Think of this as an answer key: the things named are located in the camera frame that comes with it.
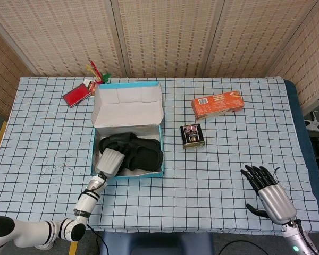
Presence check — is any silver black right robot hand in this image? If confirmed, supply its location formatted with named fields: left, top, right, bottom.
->
left=240, top=164, right=298, bottom=226

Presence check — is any black rubber slipper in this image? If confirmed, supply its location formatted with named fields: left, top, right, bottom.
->
left=119, top=145, right=165, bottom=172
left=99, top=132, right=162, bottom=154

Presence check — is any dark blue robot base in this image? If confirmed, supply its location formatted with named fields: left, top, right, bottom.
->
left=99, top=233, right=213, bottom=255

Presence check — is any orange rectangular carton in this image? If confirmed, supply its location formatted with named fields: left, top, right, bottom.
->
left=190, top=90, right=245, bottom=121

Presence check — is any blue cardboard shoe box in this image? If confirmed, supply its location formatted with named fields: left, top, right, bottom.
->
left=91, top=81, right=165, bottom=179

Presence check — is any blue checked tablecloth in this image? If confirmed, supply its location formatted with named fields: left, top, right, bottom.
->
left=0, top=76, right=319, bottom=236

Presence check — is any black luncheon meat can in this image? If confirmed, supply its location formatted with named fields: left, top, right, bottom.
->
left=179, top=123, right=206, bottom=149

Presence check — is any woven folding screen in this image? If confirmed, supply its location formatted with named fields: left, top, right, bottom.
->
left=0, top=0, right=319, bottom=112

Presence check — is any small orange white pack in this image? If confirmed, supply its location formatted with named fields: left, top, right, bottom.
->
left=83, top=79, right=98, bottom=97

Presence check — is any colourful feather shuttlecock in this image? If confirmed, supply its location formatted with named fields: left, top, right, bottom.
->
left=85, top=59, right=111, bottom=86

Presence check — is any red flat ink pad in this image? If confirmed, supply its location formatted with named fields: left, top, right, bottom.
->
left=62, top=82, right=93, bottom=108

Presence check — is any black floor cable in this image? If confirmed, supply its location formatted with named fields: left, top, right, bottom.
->
left=86, top=224, right=107, bottom=255
left=219, top=240, right=269, bottom=255

